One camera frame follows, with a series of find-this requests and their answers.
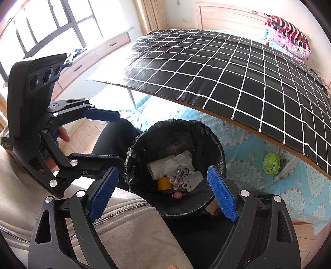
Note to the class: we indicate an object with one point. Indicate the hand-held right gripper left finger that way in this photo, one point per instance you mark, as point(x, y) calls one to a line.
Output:
point(103, 191)

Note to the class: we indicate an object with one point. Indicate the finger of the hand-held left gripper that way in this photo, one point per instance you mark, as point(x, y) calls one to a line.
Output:
point(98, 163)
point(103, 115)

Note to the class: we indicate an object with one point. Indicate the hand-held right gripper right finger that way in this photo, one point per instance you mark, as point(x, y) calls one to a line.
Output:
point(222, 194)

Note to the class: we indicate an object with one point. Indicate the white cardboard tray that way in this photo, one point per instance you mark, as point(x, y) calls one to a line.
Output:
point(194, 179)

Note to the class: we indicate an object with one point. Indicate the pink toy pig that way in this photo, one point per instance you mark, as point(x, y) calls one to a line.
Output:
point(178, 195)

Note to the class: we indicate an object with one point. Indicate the white printed plastic bag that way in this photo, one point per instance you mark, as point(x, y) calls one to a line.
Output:
point(181, 163)

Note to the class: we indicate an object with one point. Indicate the orange tape roll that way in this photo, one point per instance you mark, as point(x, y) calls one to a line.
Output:
point(164, 184)

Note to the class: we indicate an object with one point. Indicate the white paper cup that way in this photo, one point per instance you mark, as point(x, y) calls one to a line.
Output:
point(157, 166)

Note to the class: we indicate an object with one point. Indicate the trash bin with black bag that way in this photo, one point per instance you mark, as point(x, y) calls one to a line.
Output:
point(175, 139)

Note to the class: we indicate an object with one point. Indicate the person's left hand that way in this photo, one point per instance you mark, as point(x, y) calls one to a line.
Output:
point(63, 134)

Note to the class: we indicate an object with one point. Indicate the blue floral bedsheet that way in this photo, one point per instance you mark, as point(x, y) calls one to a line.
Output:
point(245, 160)

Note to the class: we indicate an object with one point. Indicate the green round container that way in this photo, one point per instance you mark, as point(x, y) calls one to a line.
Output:
point(272, 164)

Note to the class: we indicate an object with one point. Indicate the wooden window bench cabinet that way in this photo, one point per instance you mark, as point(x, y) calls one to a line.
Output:
point(103, 51)

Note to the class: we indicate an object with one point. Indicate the dark cloth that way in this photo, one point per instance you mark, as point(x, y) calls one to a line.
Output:
point(73, 55)

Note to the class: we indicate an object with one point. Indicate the white table leg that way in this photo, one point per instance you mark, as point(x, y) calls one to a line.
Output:
point(287, 169)

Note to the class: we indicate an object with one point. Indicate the beige curtain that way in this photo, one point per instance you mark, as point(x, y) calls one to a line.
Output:
point(152, 15)

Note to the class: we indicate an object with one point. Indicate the black checked mat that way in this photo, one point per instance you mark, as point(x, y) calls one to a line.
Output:
point(219, 72)

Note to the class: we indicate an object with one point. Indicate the pink printed folded quilt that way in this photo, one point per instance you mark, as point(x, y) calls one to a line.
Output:
point(284, 47)

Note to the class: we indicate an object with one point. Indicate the wooden bed headboard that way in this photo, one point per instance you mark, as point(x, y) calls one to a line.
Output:
point(227, 15)

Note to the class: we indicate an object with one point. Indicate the striped folded quilt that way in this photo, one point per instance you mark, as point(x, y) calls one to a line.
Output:
point(289, 29)

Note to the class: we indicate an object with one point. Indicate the window with dark frame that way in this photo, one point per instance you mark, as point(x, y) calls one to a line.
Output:
point(64, 23)

